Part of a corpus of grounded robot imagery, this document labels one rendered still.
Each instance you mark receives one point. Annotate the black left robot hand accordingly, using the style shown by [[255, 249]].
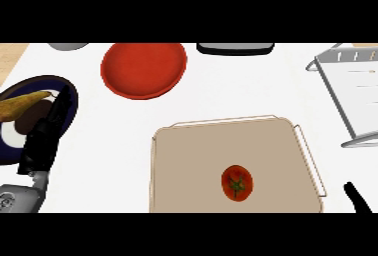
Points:
[[41, 140]]

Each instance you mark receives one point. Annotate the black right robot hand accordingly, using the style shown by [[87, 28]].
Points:
[[357, 199]]

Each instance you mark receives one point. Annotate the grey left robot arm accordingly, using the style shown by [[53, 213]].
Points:
[[19, 195]]

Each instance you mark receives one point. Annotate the red tomato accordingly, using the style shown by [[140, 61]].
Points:
[[236, 183]]

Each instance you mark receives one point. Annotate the beige tray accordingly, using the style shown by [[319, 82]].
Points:
[[230, 160]]

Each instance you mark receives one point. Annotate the dark blue plate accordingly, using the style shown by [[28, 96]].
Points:
[[14, 126]]

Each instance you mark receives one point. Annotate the yellow-brown pear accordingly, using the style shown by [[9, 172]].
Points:
[[19, 105]]

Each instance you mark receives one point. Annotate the pale wooden board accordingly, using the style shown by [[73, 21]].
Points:
[[9, 60]]

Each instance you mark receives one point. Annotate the grey round object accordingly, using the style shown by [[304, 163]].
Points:
[[66, 46]]

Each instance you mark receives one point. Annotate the red round plate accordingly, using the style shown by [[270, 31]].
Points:
[[143, 69]]

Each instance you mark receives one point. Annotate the black and grey appliance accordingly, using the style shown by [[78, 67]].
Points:
[[234, 48]]

